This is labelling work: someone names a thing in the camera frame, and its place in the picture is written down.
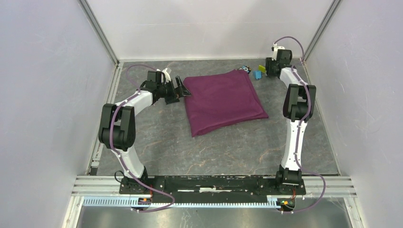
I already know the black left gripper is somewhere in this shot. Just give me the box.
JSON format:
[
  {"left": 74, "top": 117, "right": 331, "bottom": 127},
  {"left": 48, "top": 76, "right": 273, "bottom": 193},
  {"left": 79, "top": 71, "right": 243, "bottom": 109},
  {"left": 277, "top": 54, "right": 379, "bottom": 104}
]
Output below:
[{"left": 157, "top": 76, "right": 192, "bottom": 105}]

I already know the blue plastic block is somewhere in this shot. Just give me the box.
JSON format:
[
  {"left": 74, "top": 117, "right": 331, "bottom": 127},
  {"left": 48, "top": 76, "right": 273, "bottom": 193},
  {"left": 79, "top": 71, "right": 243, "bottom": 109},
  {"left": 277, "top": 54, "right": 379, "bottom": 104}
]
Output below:
[{"left": 253, "top": 70, "right": 262, "bottom": 80}]

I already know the maroon cloth wrap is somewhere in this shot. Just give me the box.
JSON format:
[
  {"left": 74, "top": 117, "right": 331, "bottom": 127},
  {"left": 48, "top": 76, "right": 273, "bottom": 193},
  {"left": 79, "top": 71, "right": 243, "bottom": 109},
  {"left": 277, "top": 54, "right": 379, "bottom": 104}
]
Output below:
[{"left": 183, "top": 69, "right": 268, "bottom": 137}]

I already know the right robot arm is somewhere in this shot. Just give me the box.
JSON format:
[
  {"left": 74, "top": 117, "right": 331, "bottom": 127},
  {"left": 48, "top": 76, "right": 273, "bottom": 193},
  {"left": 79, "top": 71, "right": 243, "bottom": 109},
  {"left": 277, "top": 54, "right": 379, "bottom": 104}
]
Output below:
[{"left": 266, "top": 45, "right": 316, "bottom": 194}]

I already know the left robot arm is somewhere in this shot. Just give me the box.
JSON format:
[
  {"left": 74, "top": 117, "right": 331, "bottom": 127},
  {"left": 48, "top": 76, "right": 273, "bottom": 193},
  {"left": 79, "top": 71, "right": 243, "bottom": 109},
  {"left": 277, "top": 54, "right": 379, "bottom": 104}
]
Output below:
[{"left": 98, "top": 68, "right": 191, "bottom": 194}]

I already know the yellow-green plastic block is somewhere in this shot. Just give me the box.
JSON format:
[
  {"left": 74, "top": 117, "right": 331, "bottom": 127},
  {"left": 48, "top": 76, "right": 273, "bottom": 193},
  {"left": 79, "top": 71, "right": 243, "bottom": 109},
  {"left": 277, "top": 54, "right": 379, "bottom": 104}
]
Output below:
[{"left": 258, "top": 65, "right": 266, "bottom": 72}]

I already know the black owl number block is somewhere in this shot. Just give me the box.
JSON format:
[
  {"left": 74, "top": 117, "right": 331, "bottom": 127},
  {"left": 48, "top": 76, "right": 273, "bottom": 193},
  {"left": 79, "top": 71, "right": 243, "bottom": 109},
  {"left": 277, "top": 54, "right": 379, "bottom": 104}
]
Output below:
[{"left": 238, "top": 66, "right": 251, "bottom": 74}]

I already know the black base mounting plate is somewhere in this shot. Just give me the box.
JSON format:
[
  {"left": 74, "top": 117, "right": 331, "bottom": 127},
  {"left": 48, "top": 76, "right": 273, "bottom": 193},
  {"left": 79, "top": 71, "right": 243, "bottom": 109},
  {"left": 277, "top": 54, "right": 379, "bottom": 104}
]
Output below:
[{"left": 119, "top": 175, "right": 307, "bottom": 204}]

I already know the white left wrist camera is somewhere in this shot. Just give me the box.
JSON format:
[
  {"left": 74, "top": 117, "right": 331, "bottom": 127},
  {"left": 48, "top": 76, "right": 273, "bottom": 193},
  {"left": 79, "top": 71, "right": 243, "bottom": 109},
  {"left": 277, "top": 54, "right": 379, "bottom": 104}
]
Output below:
[{"left": 161, "top": 67, "right": 172, "bottom": 84}]

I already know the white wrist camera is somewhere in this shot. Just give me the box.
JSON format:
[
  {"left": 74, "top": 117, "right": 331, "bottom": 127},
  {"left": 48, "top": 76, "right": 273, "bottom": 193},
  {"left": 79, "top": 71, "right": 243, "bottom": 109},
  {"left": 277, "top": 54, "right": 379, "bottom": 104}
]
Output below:
[
  {"left": 161, "top": 67, "right": 172, "bottom": 84},
  {"left": 271, "top": 43, "right": 285, "bottom": 61}
]

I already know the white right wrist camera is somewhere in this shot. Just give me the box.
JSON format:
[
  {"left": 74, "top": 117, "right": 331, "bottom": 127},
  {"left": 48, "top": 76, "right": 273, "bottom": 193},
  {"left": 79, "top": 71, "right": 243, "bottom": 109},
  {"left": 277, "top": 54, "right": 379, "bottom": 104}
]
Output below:
[{"left": 271, "top": 43, "right": 285, "bottom": 61}]

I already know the aluminium frame post right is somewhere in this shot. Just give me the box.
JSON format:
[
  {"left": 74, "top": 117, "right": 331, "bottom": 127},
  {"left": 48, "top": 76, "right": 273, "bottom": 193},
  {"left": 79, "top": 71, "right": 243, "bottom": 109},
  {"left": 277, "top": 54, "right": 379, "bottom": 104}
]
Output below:
[{"left": 303, "top": 0, "right": 342, "bottom": 65}]

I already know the aluminium frame rail left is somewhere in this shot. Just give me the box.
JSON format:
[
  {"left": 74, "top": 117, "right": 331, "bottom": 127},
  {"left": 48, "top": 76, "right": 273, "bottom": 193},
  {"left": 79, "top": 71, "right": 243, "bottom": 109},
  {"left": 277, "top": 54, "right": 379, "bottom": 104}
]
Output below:
[{"left": 78, "top": 0, "right": 121, "bottom": 175}]

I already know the aluminium frame rail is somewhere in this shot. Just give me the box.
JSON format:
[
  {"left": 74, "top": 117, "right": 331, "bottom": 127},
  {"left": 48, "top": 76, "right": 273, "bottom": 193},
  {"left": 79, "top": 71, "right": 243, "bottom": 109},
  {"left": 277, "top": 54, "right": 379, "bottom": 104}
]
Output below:
[
  {"left": 62, "top": 175, "right": 365, "bottom": 228},
  {"left": 78, "top": 0, "right": 121, "bottom": 175}
]

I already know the aluminium front frame rail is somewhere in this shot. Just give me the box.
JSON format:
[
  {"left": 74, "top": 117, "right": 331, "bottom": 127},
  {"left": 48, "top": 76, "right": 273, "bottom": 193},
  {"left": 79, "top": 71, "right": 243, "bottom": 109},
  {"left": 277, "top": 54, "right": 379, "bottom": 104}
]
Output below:
[{"left": 62, "top": 175, "right": 365, "bottom": 228}]

